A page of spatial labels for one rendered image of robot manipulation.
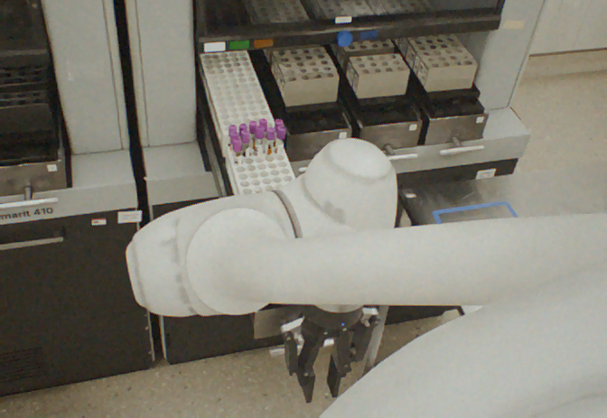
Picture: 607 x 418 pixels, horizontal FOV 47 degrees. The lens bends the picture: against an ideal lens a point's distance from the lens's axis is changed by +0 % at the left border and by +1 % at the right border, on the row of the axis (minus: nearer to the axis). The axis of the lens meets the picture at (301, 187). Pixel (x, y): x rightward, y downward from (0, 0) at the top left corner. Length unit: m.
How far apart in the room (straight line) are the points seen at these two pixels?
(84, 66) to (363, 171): 0.74
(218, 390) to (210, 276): 1.31
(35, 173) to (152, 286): 0.71
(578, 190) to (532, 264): 0.94
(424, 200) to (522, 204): 0.18
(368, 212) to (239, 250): 0.16
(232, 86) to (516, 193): 0.58
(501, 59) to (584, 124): 1.53
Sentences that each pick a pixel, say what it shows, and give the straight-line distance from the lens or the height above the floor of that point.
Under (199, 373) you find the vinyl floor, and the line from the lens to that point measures 1.97.
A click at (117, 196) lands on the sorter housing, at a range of 1.41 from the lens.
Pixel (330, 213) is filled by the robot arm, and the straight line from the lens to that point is 0.71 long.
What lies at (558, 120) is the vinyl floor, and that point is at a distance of 3.06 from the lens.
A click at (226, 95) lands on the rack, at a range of 1.38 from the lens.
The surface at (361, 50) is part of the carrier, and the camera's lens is 1.52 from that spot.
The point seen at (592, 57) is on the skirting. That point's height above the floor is 0.05.
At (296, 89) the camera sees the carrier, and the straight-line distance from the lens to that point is 1.41.
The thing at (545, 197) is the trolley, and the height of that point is 0.82.
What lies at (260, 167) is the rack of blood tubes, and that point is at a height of 0.86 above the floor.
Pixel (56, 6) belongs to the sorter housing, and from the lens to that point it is 1.27.
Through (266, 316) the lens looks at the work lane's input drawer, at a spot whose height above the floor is 0.79.
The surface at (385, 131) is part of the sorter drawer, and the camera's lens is 1.45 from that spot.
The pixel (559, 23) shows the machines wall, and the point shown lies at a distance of 3.22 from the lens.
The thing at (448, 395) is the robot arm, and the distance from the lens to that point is 0.18.
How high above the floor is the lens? 1.67
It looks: 43 degrees down
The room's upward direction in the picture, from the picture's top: 6 degrees clockwise
